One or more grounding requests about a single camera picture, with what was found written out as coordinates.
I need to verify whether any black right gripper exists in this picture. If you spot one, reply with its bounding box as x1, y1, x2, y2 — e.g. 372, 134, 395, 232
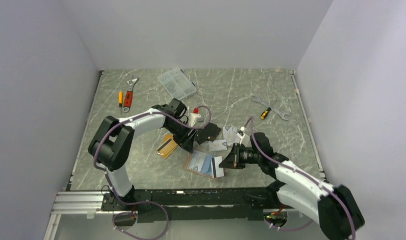
219, 142, 261, 169

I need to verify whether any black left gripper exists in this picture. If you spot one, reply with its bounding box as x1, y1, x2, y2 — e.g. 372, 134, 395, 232
165, 120, 198, 154

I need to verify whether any tan leather card holder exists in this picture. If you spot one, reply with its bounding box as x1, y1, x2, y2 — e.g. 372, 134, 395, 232
185, 150, 225, 179

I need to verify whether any silver VIP card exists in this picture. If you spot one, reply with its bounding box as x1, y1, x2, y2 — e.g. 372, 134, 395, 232
211, 156, 224, 179
187, 150, 211, 173

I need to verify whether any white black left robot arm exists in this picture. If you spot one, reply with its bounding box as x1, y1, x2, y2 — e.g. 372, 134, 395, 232
88, 98, 197, 210

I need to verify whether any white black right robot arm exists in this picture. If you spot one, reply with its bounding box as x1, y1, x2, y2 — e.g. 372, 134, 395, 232
217, 132, 365, 240

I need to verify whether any black card stack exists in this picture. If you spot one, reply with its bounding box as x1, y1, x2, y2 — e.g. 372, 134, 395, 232
195, 122, 222, 145

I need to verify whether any clear plastic screw box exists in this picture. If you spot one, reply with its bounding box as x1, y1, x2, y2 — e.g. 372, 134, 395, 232
157, 68, 197, 100

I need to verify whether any yellow black screwdriver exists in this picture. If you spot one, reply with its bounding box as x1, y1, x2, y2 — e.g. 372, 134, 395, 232
260, 101, 272, 120

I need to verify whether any silver open end wrench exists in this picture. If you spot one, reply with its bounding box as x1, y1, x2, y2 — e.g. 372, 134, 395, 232
251, 95, 290, 121

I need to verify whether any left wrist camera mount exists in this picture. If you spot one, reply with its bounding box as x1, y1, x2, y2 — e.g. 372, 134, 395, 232
187, 107, 204, 127

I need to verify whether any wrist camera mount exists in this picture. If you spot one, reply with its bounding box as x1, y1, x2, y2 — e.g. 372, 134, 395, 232
236, 126, 248, 145
187, 107, 204, 127

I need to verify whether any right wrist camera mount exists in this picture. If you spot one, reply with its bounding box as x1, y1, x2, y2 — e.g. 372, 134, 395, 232
236, 126, 248, 145

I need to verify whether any red handled adjustable wrench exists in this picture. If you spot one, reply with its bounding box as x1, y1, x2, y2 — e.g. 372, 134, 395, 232
122, 77, 139, 113

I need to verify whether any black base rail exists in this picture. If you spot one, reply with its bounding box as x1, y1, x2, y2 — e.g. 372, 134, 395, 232
101, 187, 288, 223

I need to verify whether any small yellow handled screwdriver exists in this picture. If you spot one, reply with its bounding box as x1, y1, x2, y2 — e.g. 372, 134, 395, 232
118, 91, 123, 114

